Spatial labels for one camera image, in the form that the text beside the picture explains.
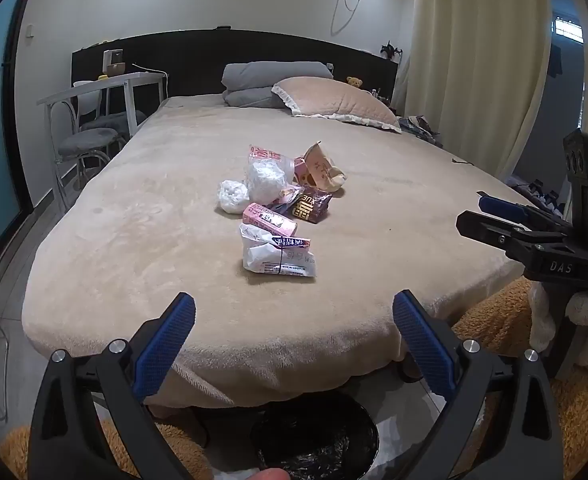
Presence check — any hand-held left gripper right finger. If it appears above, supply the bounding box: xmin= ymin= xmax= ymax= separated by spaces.
xmin=393 ymin=289 xmax=559 ymax=480

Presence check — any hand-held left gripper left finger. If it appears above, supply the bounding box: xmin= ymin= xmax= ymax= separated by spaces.
xmin=28 ymin=291 xmax=197 ymax=480

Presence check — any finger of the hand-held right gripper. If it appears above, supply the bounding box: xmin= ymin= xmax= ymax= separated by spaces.
xmin=456 ymin=210 xmax=565 ymax=257
xmin=478 ymin=194 xmax=573 ymax=234

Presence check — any bin with black liner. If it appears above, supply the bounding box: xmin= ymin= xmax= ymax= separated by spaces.
xmin=251 ymin=392 xmax=379 ymax=480

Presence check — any small white bag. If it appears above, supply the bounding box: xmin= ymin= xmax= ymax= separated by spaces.
xmin=218 ymin=180 xmax=249 ymax=216

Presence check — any pink drink carton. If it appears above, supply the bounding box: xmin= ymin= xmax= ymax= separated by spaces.
xmin=242 ymin=202 xmax=299 ymax=237

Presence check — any dark purple snack packet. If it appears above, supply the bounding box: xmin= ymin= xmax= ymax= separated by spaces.
xmin=279 ymin=185 xmax=333 ymax=224

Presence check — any pink snack box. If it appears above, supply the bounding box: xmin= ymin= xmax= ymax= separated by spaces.
xmin=293 ymin=156 xmax=315 ymax=186

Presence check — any clear plastic bag with tissue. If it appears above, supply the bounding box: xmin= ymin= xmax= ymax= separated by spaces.
xmin=245 ymin=152 xmax=295 ymax=206

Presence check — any black slipper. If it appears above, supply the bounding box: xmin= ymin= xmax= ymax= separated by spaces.
xmin=399 ymin=360 xmax=425 ymax=384

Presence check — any right arm brown fleece sleeve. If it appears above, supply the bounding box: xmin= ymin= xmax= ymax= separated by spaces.
xmin=451 ymin=277 xmax=588 ymax=480

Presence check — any arm brown fleece sleeve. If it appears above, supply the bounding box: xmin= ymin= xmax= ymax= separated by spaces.
xmin=451 ymin=277 xmax=588 ymax=480
xmin=0 ymin=417 xmax=212 ymax=480

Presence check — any beige fleece blanket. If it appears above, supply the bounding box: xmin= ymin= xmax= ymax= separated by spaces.
xmin=21 ymin=92 xmax=544 ymax=408

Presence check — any pile of clothes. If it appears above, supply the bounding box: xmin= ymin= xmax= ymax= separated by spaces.
xmin=401 ymin=114 xmax=444 ymax=148

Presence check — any cream curtain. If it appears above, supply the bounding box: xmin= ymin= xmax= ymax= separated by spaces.
xmin=394 ymin=0 xmax=554 ymax=181

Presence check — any window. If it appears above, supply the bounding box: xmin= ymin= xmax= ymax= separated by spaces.
xmin=548 ymin=0 xmax=588 ymax=131

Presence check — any left arm brown fleece sleeve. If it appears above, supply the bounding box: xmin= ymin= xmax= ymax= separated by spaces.
xmin=0 ymin=417 xmax=212 ymax=480

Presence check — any beige frilled pillow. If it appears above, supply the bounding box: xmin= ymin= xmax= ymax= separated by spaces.
xmin=272 ymin=76 xmax=403 ymax=133

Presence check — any white chair with grey cushion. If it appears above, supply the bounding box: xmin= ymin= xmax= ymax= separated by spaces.
xmin=74 ymin=81 xmax=147 ymax=137
xmin=49 ymin=100 xmax=120 ymax=196

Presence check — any grey pillow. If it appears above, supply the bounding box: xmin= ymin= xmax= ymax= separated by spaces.
xmin=222 ymin=86 xmax=287 ymax=109
xmin=222 ymin=61 xmax=335 ymax=93

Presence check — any white desk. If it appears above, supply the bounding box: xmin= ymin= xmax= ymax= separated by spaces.
xmin=37 ymin=71 xmax=169 ymax=196

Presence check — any black headboard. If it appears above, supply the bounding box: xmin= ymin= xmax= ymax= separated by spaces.
xmin=71 ymin=29 xmax=402 ymax=106

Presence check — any white wall cable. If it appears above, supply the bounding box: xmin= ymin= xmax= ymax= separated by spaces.
xmin=331 ymin=0 xmax=371 ymax=36

